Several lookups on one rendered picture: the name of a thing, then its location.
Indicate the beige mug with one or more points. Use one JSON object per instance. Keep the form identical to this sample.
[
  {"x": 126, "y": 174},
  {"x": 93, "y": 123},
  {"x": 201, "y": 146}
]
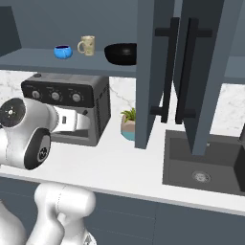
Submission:
[{"x": 88, "y": 46}]

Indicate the grey base cabinets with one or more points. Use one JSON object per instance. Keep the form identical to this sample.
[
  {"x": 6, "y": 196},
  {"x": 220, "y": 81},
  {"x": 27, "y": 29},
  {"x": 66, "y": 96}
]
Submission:
[{"x": 166, "y": 223}]

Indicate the grey cabinet door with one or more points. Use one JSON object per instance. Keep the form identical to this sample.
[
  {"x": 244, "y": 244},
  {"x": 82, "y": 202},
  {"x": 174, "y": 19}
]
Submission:
[
  {"x": 207, "y": 79},
  {"x": 146, "y": 63}
]

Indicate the blue bowl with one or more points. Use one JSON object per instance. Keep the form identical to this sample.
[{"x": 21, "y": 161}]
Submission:
[{"x": 63, "y": 52}]

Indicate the potted green plant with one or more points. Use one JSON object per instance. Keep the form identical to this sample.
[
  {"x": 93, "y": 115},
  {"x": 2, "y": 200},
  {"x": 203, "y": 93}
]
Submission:
[{"x": 128, "y": 126}]

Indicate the dark grey sink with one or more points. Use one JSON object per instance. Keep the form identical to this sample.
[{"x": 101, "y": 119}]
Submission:
[{"x": 185, "y": 166}]

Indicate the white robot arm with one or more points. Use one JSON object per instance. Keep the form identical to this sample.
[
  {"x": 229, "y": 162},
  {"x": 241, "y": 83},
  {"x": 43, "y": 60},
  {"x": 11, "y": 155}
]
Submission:
[{"x": 19, "y": 143}]

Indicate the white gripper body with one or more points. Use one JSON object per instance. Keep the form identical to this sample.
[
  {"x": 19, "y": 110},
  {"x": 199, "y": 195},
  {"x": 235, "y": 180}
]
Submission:
[{"x": 83, "y": 122}]

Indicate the grey wall cabinet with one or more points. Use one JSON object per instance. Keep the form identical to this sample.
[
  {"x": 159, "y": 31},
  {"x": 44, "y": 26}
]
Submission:
[{"x": 38, "y": 62}]

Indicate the black coffee machine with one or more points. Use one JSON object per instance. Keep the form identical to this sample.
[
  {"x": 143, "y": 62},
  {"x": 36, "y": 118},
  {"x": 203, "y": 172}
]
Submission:
[{"x": 79, "y": 92}]

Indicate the black bowl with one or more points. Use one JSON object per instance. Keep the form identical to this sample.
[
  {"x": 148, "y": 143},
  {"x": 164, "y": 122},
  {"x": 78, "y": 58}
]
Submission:
[{"x": 121, "y": 55}]

